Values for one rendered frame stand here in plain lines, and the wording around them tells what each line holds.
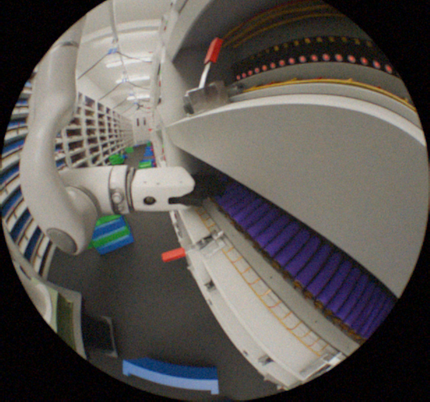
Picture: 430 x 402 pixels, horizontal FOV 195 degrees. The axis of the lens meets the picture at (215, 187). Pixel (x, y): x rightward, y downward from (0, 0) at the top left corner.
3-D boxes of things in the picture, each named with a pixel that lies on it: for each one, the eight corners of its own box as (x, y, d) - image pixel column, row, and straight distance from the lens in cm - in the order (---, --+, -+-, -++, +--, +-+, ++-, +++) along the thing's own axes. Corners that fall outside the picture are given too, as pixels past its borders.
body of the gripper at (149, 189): (119, 179, 18) (199, 176, 19) (130, 161, 27) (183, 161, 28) (128, 225, 22) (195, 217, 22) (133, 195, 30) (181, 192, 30)
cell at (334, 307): (356, 276, 23) (329, 315, 21) (348, 270, 23) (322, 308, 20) (363, 272, 22) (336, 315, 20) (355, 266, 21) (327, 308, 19)
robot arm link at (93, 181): (102, 181, 18) (118, 160, 27) (38, 186, 26) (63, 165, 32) (116, 229, 23) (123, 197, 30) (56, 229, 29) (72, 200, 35)
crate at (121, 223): (89, 240, 103) (83, 231, 100) (91, 223, 119) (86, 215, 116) (125, 225, 95) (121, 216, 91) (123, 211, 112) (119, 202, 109)
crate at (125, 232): (95, 248, 108) (89, 240, 103) (95, 230, 123) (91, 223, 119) (130, 234, 100) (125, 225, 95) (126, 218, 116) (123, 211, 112)
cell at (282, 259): (308, 239, 22) (280, 270, 20) (299, 232, 22) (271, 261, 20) (311, 233, 20) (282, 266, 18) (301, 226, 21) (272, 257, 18)
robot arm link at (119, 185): (104, 176, 19) (125, 174, 18) (119, 160, 27) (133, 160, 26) (116, 227, 23) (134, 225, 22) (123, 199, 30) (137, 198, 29)
